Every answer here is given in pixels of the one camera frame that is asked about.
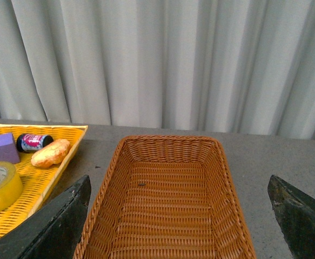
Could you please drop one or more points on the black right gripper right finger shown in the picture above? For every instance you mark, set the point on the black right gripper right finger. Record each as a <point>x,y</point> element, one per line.
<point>295,213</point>

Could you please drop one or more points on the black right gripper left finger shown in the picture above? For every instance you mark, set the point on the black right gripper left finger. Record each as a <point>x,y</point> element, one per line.
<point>53,231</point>

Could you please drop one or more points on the yellow packing tape roll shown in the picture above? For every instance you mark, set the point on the yellow packing tape roll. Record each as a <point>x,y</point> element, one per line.
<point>11,186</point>

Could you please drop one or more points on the brown wicker basket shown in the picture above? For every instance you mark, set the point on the brown wicker basket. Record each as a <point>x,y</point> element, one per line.
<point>166,196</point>

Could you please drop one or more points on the toy bread croissant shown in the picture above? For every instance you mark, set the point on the toy bread croissant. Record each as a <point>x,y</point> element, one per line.
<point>52,154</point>

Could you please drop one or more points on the small pink-labelled can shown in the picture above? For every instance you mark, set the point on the small pink-labelled can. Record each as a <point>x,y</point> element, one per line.
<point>31,142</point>

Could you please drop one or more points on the purple foam cube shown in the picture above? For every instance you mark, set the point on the purple foam cube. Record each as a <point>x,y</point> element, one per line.
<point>8,149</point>

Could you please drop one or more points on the white curtain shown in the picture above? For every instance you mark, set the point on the white curtain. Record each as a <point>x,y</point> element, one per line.
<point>218,66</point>

